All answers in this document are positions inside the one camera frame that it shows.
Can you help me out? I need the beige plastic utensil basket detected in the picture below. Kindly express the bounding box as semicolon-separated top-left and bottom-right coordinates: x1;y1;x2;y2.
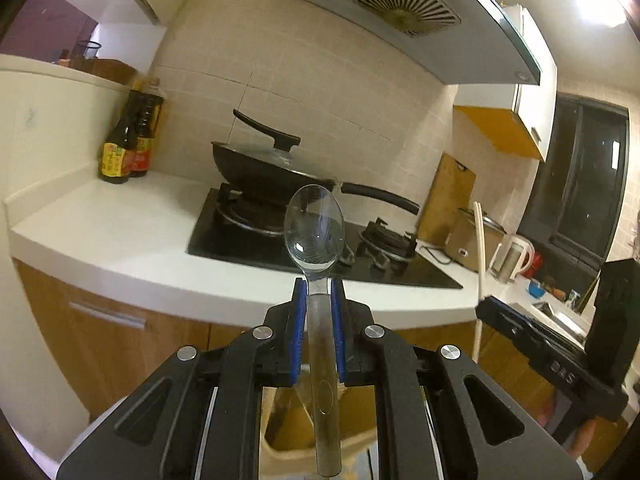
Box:
262;385;378;480

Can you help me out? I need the brown wooden tray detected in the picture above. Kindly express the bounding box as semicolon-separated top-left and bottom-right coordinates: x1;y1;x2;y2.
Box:
70;59;138;86

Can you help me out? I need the person's right hand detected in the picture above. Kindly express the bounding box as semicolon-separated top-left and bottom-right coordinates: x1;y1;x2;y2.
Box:
569;417;602;462

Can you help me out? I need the clear plastic spoon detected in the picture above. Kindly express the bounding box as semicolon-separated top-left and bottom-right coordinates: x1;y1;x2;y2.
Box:
283;185;346;478

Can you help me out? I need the grey range hood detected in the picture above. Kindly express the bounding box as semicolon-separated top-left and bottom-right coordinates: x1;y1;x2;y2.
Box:
267;0;543;86

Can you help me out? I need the wooden cutting board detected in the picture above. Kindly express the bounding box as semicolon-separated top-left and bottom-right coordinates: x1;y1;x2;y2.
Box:
416;152;477;246

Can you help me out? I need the large dark sauce bottle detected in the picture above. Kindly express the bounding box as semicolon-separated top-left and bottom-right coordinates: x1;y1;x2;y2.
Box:
129;77;166;178

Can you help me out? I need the cream chopstick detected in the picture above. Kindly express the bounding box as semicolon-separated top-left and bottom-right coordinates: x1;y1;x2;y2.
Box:
472;201;488;363

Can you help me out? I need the small dark soy sauce bottle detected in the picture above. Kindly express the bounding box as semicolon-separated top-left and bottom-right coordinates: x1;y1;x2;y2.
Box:
98;89;143;184

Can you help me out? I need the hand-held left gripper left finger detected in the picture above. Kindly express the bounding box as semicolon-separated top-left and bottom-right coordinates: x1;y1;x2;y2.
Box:
57;277;309;480

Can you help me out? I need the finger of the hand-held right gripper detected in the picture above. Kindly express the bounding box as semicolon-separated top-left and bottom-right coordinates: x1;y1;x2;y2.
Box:
475;296;630;423

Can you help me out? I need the white electric kettle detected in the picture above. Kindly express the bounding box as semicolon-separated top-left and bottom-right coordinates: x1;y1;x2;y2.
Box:
489;234;535;283

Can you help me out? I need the dark window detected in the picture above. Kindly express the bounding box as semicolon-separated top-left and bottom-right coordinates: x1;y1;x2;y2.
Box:
517;92;630;276

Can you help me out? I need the silver drawer handle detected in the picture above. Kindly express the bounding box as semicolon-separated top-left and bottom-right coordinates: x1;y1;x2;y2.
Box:
67;301;147;330

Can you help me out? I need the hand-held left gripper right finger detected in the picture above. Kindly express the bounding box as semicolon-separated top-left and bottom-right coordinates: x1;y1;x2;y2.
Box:
330;277;583;480

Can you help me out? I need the black wok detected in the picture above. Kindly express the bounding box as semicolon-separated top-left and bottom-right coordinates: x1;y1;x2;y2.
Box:
211;141;421;215

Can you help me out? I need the glass wok lid black handle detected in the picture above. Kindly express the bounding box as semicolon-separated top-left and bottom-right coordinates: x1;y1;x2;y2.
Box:
212;109;341;181

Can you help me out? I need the white and yellow wall cabinet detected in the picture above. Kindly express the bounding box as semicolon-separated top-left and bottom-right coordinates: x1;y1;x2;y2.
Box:
452;4;558;163

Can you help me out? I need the black gas stove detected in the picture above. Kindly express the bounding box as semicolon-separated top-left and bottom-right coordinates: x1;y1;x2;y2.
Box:
187;184;463;290

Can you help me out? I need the beige rice cooker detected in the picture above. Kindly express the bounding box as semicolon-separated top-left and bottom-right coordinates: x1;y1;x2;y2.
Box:
444;207;507;273

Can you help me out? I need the wooden base cabinet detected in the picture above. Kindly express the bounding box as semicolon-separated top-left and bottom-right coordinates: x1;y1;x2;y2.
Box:
12;260;626;461

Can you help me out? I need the white kitchen countertop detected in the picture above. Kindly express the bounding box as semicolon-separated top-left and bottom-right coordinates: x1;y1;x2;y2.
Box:
5;167;591;331

